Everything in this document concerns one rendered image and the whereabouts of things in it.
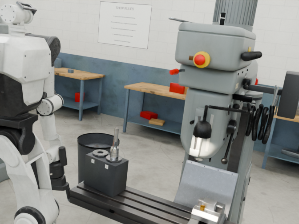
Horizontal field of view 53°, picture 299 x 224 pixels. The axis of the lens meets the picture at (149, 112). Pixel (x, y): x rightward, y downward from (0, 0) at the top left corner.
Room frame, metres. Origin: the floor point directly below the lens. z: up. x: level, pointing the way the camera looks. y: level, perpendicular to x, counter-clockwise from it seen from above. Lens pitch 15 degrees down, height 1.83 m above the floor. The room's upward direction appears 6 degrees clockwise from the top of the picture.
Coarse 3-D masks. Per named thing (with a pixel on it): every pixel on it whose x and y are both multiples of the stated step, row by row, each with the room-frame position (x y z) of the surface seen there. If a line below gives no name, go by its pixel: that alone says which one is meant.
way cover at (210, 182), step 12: (192, 168) 1.71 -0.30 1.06; (204, 168) 1.69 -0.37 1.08; (216, 168) 1.67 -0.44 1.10; (192, 180) 1.67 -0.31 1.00; (204, 180) 1.65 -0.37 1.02; (216, 180) 1.63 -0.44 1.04; (228, 180) 1.61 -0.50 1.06; (180, 192) 1.64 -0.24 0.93; (192, 192) 1.62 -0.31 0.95; (204, 192) 1.61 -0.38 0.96; (216, 192) 1.60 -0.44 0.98; (228, 192) 1.58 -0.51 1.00; (192, 204) 1.57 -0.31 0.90; (228, 204) 1.54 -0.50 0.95
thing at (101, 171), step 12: (96, 156) 1.57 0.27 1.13; (108, 156) 1.56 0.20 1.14; (120, 156) 1.58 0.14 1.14; (96, 168) 1.54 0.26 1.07; (108, 168) 1.50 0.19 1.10; (120, 168) 1.51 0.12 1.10; (84, 180) 1.58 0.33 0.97; (96, 180) 1.54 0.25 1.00; (108, 180) 1.50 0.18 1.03; (120, 180) 1.52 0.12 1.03; (108, 192) 1.49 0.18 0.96; (120, 192) 1.53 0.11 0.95
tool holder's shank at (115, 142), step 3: (114, 129) 1.55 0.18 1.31; (117, 129) 1.55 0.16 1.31; (114, 132) 1.55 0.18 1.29; (117, 132) 1.55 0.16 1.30; (114, 135) 1.55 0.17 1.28; (117, 135) 1.55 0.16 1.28; (114, 138) 1.55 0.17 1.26; (117, 138) 1.55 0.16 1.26; (114, 141) 1.54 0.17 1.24; (117, 141) 1.55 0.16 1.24; (114, 144) 1.54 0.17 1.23; (117, 144) 1.55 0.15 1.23; (114, 147) 1.54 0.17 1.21
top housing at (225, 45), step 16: (192, 32) 1.16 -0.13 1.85; (208, 32) 1.14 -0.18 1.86; (224, 32) 1.12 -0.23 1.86; (240, 32) 1.12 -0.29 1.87; (176, 48) 1.21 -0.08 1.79; (192, 48) 1.16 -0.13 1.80; (208, 48) 1.14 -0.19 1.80; (224, 48) 1.11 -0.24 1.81; (240, 48) 1.13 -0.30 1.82; (192, 64) 1.17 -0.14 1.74; (224, 64) 1.11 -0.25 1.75; (240, 64) 1.15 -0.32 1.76
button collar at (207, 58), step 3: (195, 54) 1.14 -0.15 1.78; (201, 54) 1.13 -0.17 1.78; (204, 54) 1.12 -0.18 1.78; (207, 54) 1.12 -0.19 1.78; (207, 57) 1.12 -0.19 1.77; (207, 60) 1.11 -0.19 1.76; (204, 63) 1.12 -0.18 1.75; (207, 63) 1.11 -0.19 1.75; (198, 66) 1.13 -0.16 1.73; (201, 66) 1.12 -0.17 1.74; (204, 66) 1.12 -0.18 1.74
